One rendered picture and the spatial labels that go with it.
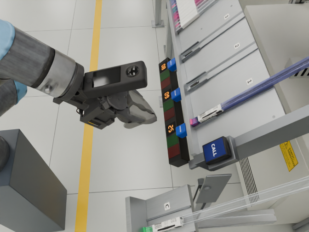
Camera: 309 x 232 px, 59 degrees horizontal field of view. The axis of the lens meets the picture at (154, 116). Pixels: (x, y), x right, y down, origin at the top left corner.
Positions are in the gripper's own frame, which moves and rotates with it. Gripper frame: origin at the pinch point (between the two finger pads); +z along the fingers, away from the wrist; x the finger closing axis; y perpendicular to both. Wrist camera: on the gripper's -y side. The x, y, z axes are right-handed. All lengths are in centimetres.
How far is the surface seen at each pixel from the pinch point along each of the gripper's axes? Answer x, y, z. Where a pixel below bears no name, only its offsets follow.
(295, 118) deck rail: 9.5, -24.1, 8.7
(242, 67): -7.7, -18.1, 9.9
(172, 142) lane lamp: 0.8, 4.6, 10.8
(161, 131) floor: -42, 49, 59
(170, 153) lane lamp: 3.6, 5.4, 10.8
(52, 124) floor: -50, 91, 17
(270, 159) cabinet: -4, -3, 53
